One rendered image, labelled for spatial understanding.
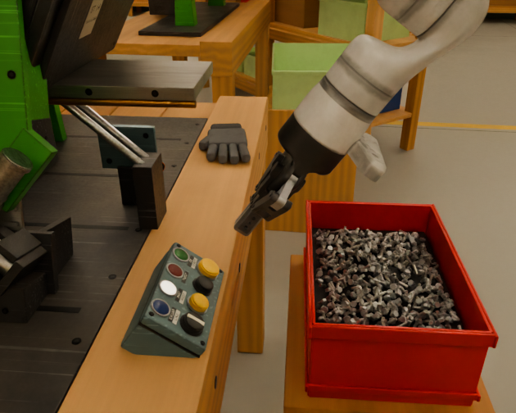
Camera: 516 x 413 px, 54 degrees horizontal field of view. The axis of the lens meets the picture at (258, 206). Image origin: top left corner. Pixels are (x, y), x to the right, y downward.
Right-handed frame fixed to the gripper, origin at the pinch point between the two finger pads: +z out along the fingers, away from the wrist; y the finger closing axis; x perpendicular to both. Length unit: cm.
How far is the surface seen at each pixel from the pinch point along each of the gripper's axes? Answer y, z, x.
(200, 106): -84, 23, -11
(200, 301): 7.5, 8.6, -0.1
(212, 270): 0.8, 8.6, 0.3
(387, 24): -271, -17, 57
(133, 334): 12.7, 13.0, -5.0
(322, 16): -287, 4, 25
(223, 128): -56, 14, -4
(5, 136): -0.8, 8.8, -29.4
